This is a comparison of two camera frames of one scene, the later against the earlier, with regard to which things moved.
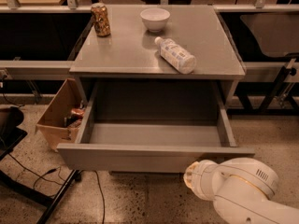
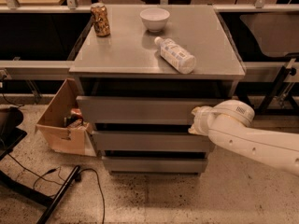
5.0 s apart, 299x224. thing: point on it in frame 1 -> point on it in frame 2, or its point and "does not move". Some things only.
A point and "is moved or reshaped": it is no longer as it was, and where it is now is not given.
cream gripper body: [196, 177] -> [203, 119]
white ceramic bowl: [155, 19] does not move
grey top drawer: [151, 125] is moved or reshaped
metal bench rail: [35, 70] does not move
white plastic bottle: [177, 55] does not move
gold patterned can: [101, 19] does not move
